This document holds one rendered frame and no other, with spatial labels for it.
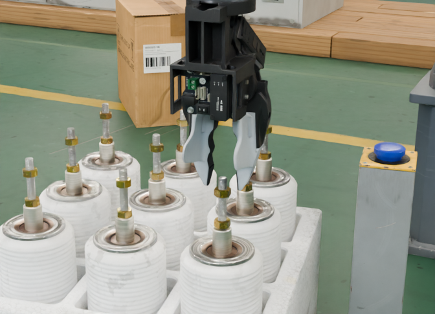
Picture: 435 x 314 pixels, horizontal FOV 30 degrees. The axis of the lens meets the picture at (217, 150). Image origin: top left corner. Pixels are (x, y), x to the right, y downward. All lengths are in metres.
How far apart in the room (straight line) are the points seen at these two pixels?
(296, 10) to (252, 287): 2.20
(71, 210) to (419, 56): 1.98
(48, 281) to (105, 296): 0.08
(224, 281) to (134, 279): 0.11
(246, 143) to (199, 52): 0.11
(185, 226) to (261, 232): 0.11
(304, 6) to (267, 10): 0.14
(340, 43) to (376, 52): 0.13
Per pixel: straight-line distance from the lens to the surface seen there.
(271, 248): 1.03
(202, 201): 1.15
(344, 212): 1.68
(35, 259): 0.98
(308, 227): 1.17
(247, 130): 0.86
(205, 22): 0.79
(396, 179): 1.04
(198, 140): 0.88
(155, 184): 1.05
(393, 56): 2.90
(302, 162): 1.93
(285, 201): 1.12
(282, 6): 3.07
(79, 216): 1.08
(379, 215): 1.06
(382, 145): 1.06
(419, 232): 1.52
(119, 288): 0.95
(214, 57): 0.82
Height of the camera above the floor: 0.68
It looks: 20 degrees down
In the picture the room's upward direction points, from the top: 1 degrees clockwise
